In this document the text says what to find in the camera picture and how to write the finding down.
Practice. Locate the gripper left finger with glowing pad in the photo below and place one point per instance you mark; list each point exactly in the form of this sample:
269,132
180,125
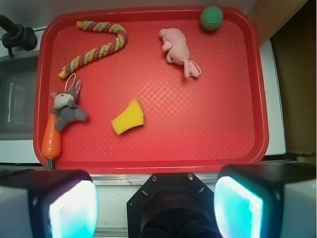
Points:
47,204

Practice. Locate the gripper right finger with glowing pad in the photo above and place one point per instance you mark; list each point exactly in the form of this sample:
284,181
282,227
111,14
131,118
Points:
276,200

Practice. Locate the orange plastic carrot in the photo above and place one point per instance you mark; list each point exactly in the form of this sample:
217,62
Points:
51,145

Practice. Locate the grey plush bunny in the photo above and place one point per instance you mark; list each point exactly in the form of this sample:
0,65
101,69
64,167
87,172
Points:
65,107

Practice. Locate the stainless steel sink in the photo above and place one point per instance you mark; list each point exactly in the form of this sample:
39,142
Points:
17,97

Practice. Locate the yellow sponge piece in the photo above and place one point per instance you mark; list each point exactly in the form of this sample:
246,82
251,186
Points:
131,117

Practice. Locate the red plastic tray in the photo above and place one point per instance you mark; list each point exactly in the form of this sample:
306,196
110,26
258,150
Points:
191,124

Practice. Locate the black faucet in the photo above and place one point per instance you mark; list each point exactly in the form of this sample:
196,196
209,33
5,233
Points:
17,36

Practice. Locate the pink plush pig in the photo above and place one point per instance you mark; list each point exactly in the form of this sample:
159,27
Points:
175,44

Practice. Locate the green textured ball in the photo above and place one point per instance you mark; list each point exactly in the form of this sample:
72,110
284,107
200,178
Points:
211,18

